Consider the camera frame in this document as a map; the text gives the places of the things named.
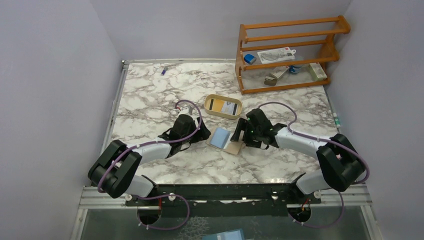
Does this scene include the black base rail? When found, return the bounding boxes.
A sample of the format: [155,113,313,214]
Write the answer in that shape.
[125,183,321,218]

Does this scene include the white packaged item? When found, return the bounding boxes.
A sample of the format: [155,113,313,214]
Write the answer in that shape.
[257,47,296,64]

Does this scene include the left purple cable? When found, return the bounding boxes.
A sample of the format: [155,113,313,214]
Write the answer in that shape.
[96,99,204,232]

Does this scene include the green white box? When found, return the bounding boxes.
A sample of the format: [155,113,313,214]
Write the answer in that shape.
[308,62,328,82]

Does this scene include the tan oval tray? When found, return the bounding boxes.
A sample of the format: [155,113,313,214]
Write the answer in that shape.
[203,94,243,120]

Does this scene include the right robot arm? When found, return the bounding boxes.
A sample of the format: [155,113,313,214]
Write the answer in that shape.
[230,108,366,204]

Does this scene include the yellow white card in tray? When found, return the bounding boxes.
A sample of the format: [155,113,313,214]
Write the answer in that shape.
[207,98,239,116]

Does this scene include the blue small box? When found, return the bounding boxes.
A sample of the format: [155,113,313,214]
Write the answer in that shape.
[243,54,257,65]

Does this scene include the orange wooden rack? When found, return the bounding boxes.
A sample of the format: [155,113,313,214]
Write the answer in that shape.
[235,15,351,95]

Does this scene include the purple cable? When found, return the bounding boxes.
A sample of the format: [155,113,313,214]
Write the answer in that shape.
[256,101,371,229]
[96,99,204,232]

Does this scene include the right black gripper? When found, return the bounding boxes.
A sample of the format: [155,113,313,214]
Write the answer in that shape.
[231,117,262,149]

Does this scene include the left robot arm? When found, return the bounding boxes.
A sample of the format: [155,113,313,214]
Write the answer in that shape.
[87,114,211,206]

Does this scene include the blue object at bottom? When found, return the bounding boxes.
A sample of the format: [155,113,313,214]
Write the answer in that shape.
[202,228,245,240]

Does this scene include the blue white cup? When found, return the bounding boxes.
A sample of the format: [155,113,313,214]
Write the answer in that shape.
[289,64,303,74]

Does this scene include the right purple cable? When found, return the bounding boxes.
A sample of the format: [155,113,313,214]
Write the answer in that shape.
[256,101,371,229]

